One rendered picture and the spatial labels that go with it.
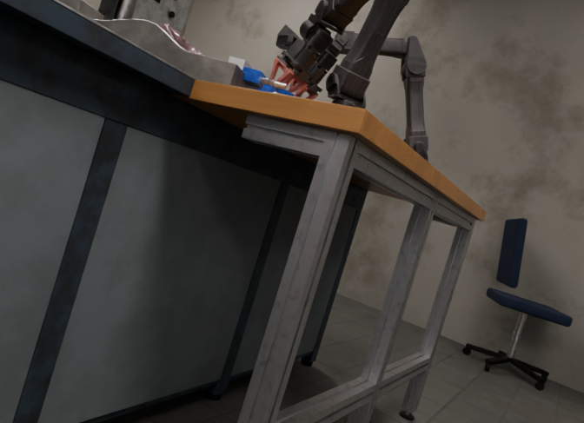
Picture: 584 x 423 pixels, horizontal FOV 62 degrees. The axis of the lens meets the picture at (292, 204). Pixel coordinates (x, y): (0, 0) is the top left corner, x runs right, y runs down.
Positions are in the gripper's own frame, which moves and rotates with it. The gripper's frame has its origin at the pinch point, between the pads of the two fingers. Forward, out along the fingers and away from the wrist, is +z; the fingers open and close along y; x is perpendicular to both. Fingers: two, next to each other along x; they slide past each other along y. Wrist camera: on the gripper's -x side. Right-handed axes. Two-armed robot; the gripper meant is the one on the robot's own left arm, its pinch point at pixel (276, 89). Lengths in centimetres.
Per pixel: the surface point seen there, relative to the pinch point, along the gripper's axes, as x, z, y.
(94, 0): -337, 87, -168
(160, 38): -0.8, 5.3, 40.4
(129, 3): -73, 18, -3
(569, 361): 125, 14, -262
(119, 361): 39, 60, 32
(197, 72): 9.9, 4.6, 37.4
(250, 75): 13.6, -1.7, 29.0
